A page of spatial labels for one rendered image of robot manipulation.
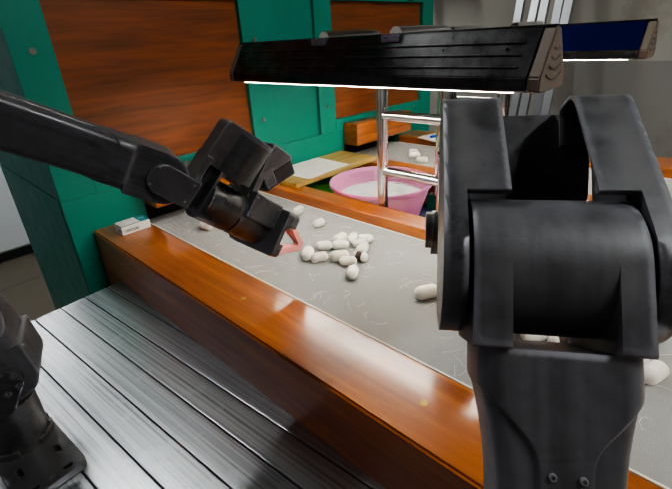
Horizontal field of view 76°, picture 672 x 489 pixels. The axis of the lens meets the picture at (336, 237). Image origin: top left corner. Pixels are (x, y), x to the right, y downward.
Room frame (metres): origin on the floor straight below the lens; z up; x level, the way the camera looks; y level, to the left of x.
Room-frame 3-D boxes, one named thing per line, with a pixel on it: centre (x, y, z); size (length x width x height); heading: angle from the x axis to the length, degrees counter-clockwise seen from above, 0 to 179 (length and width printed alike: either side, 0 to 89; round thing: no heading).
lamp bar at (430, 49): (0.76, -0.05, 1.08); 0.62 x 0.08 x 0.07; 45
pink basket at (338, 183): (1.08, -0.12, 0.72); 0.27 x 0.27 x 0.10
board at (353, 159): (1.23, 0.03, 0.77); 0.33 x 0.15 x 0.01; 135
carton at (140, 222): (0.85, 0.43, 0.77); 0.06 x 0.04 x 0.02; 135
